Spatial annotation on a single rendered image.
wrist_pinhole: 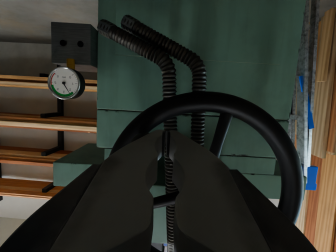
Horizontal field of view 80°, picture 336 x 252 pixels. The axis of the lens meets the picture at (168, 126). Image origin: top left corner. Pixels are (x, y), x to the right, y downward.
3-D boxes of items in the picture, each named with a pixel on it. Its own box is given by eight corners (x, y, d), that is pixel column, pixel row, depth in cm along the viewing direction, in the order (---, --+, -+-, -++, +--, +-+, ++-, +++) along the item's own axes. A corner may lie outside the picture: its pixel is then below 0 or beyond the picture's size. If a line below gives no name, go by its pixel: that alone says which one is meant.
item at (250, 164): (276, 158, 47) (274, 175, 47) (243, 140, 68) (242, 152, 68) (104, 148, 47) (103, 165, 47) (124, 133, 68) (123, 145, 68)
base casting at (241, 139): (292, 120, 46) (286, 159, 47) (223, 109, 103) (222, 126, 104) (94, 108, 46) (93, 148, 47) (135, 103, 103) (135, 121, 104)
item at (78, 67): (90, 23, 40) (89, 65, 41) (108, 41, 52) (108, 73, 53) (47, 20, 40) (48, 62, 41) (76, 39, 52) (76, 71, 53)
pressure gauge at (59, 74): (79, 56, 38) (79, 100, 39) (87, 60, 42) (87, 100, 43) (46, 54, 38) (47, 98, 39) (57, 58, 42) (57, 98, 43)
